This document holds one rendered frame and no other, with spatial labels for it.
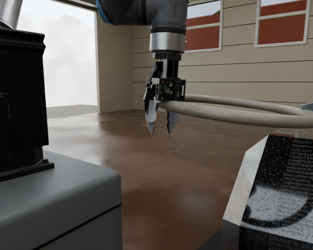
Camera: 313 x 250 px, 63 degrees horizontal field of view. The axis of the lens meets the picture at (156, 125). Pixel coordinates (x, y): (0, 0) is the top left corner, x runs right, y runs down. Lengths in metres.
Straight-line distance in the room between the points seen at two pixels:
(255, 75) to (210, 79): 1.28
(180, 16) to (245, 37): 6.95
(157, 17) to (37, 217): 0.50
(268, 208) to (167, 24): 0.59
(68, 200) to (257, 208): 0.60
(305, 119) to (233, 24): 7.17
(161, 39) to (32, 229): 0.48
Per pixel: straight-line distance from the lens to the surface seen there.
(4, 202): 0.41
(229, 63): 7.66
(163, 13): 0.66
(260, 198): 0.87
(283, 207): 0.86
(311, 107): 0.92
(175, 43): 0.65
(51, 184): 0.44
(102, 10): 0.70
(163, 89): 0.65
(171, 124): 0.72
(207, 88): 7.90
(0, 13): 0.79
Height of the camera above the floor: 1.01
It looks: 10 degrees down
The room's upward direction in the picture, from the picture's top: straight up
